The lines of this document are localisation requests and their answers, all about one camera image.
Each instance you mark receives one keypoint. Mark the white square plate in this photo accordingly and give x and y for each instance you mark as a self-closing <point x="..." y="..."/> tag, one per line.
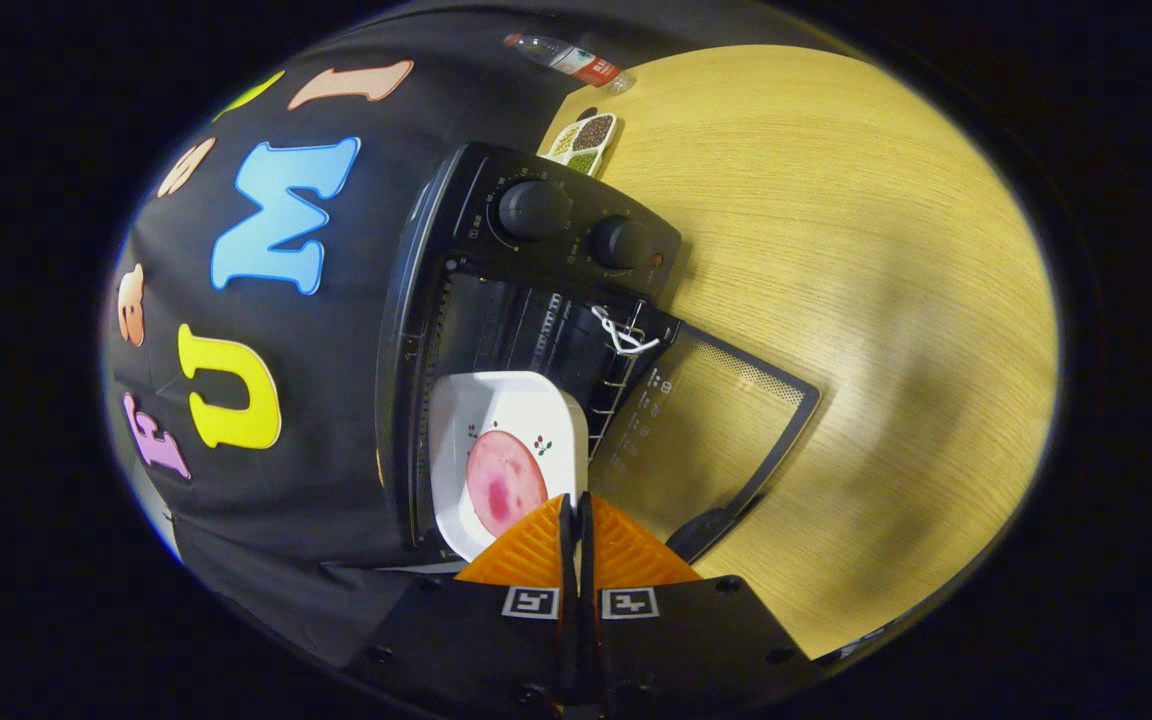
<point x="516" y="400"/>

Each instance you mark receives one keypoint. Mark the red label plastic water bottle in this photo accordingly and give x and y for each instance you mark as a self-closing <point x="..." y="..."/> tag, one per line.
<point x="576" y="62"/>

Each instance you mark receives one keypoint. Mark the small divided bean dish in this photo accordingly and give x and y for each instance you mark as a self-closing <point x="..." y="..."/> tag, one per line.
<point x="584" y="140"/>

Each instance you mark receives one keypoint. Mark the black backdrop cloth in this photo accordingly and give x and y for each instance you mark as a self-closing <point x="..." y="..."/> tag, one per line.
<point x="336" y="380"/>

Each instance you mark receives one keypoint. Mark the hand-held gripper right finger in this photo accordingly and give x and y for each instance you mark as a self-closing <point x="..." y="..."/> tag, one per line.
<point x="696" y="640"/>

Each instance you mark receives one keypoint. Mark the pink round ham slice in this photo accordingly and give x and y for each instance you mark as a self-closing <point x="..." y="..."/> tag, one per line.
<point x="504" y="482"/>

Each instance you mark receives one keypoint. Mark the black toaster oven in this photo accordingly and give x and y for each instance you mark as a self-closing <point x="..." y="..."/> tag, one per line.
<point x="536" y="260"/>

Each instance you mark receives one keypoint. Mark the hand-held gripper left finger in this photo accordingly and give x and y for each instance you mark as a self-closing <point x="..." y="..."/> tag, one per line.
<point x="466" y="640"/>

